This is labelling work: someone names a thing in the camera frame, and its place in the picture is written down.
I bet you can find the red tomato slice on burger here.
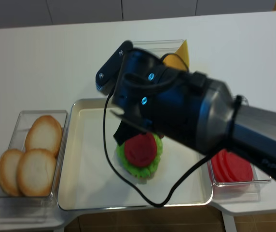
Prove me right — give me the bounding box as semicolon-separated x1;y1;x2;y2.
124;133;158;168

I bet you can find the clear plastic bun container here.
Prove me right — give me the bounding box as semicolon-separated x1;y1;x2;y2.
0;110;69;207

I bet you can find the bread bun slice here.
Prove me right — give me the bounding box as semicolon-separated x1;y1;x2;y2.
0;149;24;197
25;115;62;157
16;148;56;197

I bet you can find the clear plastic patty tomato container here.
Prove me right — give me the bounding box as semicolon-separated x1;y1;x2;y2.
207;160;272;194

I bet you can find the clear plastic lettuce cheese container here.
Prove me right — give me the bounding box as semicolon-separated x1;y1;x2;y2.
133;40;185;68

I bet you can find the front red tomato slice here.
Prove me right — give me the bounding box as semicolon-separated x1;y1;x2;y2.
221;150;253;182

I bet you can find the back bread bun slice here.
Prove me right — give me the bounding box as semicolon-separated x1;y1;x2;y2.
25;115;62;157

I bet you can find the left bread bun slice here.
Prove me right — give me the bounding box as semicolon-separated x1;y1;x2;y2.
0;149;24;197

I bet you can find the upright yellow cheese slice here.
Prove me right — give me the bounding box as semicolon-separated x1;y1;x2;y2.
162;40;190;71

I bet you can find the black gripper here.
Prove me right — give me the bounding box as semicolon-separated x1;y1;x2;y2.
96;40;209;150

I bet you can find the black cable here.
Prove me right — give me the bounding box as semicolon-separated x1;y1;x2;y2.
102;53;213;208

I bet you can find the front bread bun slice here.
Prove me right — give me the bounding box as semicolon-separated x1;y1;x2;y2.
16;148;56;197

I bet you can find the silver metal baking tray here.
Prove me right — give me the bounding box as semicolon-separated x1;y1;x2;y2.
57;99;202;211

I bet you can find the green lettuce leaf on burger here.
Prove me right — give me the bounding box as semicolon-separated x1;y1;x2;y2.
116;133;163;178

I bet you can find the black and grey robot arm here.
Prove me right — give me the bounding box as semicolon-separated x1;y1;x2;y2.
96;41;276;180

